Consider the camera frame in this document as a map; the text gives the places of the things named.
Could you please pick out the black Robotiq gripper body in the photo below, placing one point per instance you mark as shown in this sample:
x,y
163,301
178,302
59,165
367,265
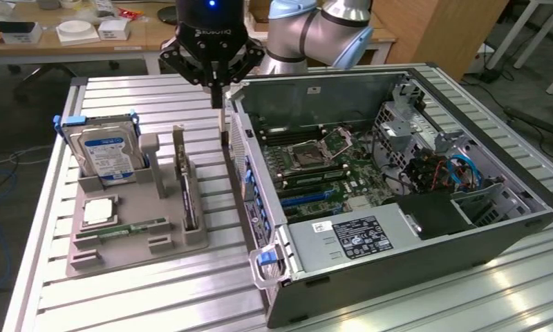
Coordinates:
x,y
211,31

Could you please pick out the graphics card with metal bracket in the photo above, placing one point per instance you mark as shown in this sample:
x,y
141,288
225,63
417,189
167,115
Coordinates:
x,y
186,193

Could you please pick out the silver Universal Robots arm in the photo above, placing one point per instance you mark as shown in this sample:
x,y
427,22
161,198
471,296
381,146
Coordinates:
x,y
294,34

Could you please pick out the blue expansion slot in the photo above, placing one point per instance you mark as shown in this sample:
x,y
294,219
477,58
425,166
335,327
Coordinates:
x,y
303,198

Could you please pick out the white papers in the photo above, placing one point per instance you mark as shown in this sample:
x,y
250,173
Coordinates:
x,y
257,29

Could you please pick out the brown cardboard box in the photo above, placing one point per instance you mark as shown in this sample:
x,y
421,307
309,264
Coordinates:
x,y
257,7

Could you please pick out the white box with label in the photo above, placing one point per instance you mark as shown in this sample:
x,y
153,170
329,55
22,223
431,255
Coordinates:
x,y
113,30

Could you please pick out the red packet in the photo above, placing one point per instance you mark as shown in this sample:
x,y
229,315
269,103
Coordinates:
x,y
130,14

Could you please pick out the white round container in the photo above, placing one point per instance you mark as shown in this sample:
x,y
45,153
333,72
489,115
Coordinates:
x,y
77,32

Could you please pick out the wooden desk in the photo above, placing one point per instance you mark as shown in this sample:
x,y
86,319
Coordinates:
x,y
50,50

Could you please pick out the CPU socket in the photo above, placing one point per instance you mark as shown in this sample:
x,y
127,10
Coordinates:
x,y
306,155

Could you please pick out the metal socket cover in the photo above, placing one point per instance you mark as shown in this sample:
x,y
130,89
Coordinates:
x,y
338,141

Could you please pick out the hard disk in blue caddy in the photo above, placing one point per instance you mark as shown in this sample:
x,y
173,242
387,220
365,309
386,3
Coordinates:
x,y
102,152

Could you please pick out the grey cup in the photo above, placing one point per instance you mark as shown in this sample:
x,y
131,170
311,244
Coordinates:
x,y
47,4

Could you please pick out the metal disk bay cage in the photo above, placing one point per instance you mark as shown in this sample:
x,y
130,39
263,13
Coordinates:
x,y
395,114

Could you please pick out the white box with black top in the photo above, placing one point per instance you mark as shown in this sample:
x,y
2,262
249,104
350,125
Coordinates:
x,y
18,34

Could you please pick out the RAM stick with white label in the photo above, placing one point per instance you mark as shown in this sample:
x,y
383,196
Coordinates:
x,y
313,178

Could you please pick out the grey plastic parts rack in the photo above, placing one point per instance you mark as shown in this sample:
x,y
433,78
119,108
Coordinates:
x,y
133,197

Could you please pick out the green motherboard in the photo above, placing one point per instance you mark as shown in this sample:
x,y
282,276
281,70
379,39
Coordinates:
x,y
350,186

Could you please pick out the silver CPU chip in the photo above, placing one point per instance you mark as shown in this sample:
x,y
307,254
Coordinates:
x,y
97,211

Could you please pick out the wooden cabinet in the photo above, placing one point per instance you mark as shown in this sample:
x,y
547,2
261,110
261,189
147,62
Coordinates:
x,y
465,34

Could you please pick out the small silver heatsink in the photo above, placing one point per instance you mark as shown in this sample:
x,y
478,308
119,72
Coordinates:
x,y
358,204

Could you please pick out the green RAM stick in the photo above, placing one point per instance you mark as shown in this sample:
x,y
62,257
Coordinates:
x,y
119,230

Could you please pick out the grey power supply unit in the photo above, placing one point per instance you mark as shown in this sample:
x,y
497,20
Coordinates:
x,y
322,249

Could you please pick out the black chair base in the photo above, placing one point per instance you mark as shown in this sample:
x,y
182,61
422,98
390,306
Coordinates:
x,y
538,119

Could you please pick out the open black PC case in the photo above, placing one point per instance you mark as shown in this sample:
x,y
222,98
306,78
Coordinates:
x,y
395,276

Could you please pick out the white table frame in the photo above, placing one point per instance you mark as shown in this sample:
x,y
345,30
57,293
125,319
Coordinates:
x,y
525,34

